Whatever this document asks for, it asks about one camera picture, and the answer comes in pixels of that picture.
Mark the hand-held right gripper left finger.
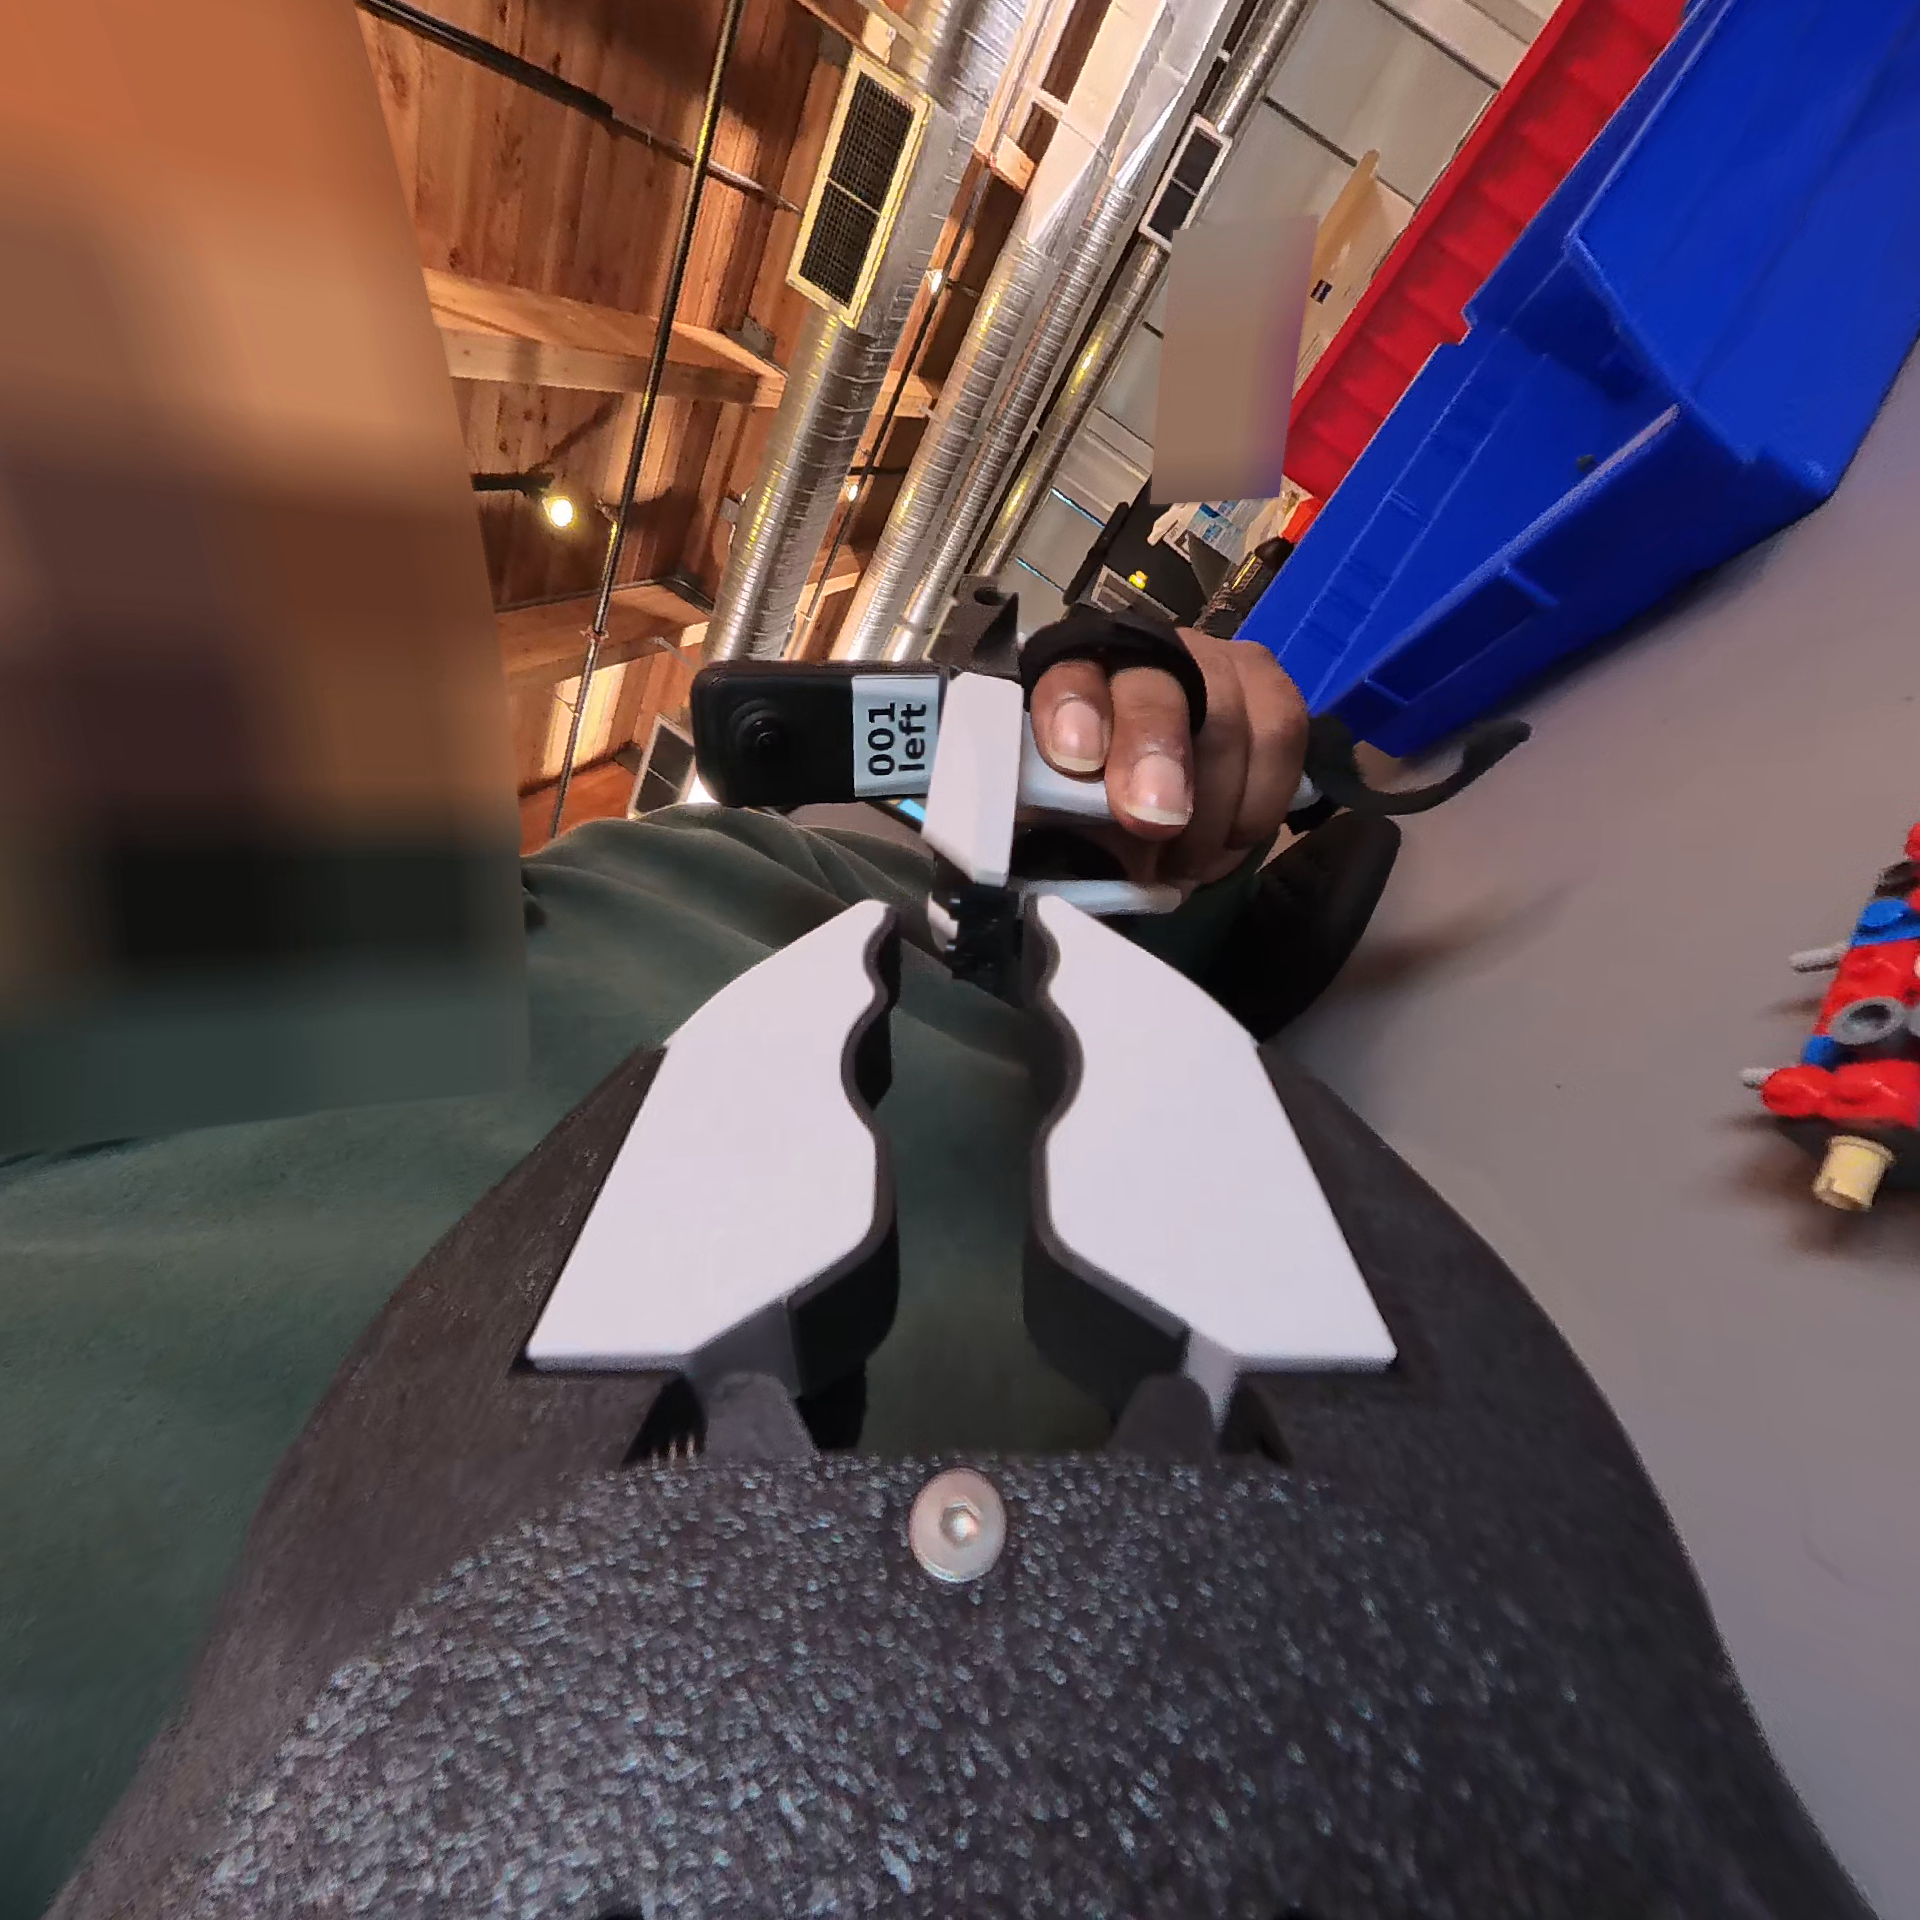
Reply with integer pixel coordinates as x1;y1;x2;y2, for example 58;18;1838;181
526;902;902;1426

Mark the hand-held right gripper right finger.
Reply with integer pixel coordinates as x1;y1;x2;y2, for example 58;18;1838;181
1025;893;1401;1437

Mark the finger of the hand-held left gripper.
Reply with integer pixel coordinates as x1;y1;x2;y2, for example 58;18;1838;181
925;670;1037;895
1015;871;1190;921

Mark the small black lego piece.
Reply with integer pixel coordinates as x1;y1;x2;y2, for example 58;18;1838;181
938;871;1021;992

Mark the blue plastic bin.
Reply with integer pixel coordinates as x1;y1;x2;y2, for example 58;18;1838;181
1473;0;1920;496
1238;317;1838;762

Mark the partly built lego car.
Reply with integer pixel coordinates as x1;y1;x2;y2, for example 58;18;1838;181
1746;825;1920;1217

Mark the person's left forearm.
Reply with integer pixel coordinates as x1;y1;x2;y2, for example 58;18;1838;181
526;806;962;992

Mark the person's left hand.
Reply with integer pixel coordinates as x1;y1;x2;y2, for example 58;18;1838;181
1021;625;1311;895

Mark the black padded chair armrest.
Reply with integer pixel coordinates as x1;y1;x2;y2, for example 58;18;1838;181
1217;806;1405;1043

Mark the person's green sweatshirt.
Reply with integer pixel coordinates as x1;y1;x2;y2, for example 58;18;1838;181
0;813;1292;1920

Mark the red plastic bin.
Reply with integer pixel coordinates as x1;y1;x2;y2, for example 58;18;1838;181
1285;0;1689;496

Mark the silver ventilation duct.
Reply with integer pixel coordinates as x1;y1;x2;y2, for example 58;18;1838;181
707;0;1007;678
855;0;1247;664

